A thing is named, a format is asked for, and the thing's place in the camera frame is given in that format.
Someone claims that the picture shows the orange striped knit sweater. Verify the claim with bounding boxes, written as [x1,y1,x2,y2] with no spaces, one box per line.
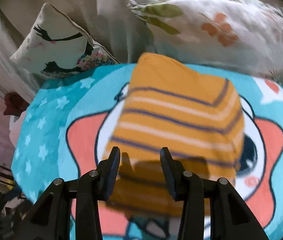
[107,53,244,216]

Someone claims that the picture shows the teal star pattern blanket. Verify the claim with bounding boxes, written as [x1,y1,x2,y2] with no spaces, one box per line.
[12,64,283,239]

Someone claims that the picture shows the black metal rack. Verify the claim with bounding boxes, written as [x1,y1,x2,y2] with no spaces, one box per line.
[0,165,16,189]

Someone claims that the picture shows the dark red plush item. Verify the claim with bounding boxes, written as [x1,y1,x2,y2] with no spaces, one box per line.
[4,92,29,117]

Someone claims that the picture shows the white cushion with black silhouette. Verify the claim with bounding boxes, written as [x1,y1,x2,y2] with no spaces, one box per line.
[10,3,119,79]

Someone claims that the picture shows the white floral leaf pillow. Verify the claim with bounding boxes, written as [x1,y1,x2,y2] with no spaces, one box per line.
[127,0,283,77]

